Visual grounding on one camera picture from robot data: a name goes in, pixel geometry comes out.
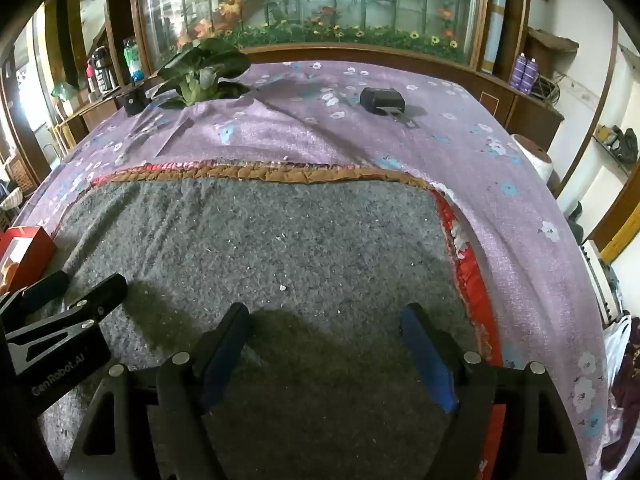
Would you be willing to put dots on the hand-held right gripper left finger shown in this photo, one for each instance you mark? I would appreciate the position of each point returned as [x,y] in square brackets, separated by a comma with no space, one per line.
[225,355]

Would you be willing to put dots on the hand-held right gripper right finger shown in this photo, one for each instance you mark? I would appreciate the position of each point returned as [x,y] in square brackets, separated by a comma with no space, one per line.
[430,360]

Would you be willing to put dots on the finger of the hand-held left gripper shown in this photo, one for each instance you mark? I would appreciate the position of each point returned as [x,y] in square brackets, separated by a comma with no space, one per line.
[45,290]
[95,302]

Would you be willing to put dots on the red cardboard box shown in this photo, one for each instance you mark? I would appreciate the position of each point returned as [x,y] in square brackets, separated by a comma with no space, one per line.
[30,250]

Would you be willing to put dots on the grey mat with red border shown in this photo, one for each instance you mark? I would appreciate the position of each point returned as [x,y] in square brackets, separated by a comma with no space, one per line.
[275,240]

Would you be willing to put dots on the white slatted rack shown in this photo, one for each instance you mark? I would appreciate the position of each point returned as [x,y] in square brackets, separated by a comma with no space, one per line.
[600,285]

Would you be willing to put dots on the wooden side cabinet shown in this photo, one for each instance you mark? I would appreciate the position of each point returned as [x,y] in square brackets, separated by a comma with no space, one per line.
[95,110]

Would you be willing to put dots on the dark maroon cloth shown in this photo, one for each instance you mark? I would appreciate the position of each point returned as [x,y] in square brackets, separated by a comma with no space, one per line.
[625,395]

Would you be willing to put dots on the green plastic bag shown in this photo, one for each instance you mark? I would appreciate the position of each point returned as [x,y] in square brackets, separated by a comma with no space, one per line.
[65,92]

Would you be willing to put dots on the small black cylindrical device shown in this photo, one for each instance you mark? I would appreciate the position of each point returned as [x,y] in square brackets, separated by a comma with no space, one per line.
[135,102]

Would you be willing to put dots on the red drinking bottle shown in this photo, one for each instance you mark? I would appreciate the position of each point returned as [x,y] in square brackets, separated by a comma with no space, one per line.
[91,76]

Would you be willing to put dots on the white paper roll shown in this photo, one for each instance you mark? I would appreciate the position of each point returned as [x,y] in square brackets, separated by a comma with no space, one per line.
[532,160]

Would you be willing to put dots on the black thermos flask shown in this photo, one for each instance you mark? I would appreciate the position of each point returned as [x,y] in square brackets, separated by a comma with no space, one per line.
[105,70]

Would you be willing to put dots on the purple floral blanket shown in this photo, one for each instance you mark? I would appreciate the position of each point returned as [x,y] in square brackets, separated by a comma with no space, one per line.
[350,135]

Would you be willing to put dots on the silver key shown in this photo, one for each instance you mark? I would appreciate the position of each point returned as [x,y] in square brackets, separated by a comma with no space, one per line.
[406,120]

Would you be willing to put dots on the green plastic bottle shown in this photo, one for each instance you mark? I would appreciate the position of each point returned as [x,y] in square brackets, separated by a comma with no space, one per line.
[132,60]

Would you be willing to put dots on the leafy green vegetable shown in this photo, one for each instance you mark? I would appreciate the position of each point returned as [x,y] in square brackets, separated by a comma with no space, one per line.
[200,67]

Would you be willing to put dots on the wooden headboard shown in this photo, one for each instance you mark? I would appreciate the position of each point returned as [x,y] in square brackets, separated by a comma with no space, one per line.
[450,67]

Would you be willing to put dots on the narrow glass side panel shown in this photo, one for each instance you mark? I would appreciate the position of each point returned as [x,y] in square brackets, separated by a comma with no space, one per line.
[497,20]

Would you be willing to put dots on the floral mural glass panel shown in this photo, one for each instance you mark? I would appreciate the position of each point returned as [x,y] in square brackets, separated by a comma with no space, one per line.
[310,0]

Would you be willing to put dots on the yellow wooden frame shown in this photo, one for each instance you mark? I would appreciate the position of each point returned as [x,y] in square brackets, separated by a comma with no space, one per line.
[622,232]

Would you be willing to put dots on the wall shelf with dark shoes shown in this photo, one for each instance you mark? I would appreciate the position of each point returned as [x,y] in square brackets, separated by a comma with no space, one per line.
[620,142]

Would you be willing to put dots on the brown wooden wall shelf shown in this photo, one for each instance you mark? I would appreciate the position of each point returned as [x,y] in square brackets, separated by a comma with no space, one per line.
[552,40]

